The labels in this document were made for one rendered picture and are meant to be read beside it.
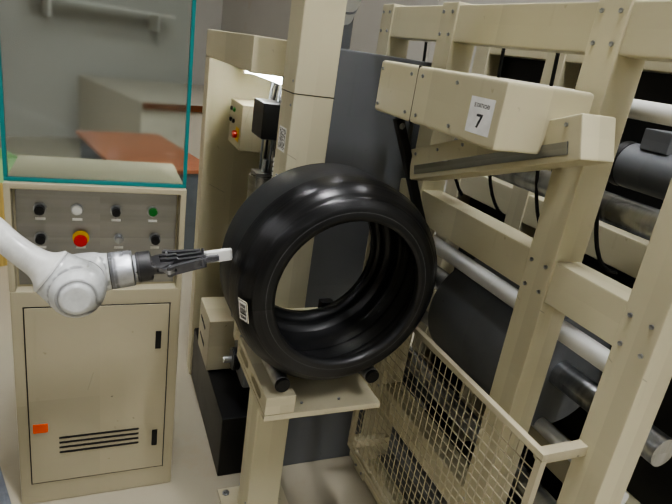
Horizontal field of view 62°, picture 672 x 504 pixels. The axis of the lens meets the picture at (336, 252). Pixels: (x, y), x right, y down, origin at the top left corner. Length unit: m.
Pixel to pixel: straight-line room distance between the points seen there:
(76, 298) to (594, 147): 1.11
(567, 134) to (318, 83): 0.76
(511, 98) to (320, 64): 0.65
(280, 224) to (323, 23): 0.64
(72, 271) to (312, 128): 0.84
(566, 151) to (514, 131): 0.12
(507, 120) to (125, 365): 1.60
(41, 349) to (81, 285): 1.00
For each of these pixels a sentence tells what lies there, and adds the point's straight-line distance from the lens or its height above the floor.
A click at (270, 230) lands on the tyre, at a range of 1.37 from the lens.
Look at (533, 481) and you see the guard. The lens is 1.48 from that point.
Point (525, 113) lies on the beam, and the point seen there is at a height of 1.72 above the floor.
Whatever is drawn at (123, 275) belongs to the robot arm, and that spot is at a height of 1.22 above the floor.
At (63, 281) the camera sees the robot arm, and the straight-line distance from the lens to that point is 1.23.
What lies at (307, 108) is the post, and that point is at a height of 1.62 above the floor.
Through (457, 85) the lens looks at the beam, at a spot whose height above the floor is 1.75.
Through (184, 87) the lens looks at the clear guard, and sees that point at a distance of 1.96.
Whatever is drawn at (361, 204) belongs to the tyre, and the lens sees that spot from 1.40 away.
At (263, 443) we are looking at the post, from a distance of 2.21.
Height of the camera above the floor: 1.79
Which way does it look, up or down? 20 degrees down
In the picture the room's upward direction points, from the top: 9 degrees clockwise
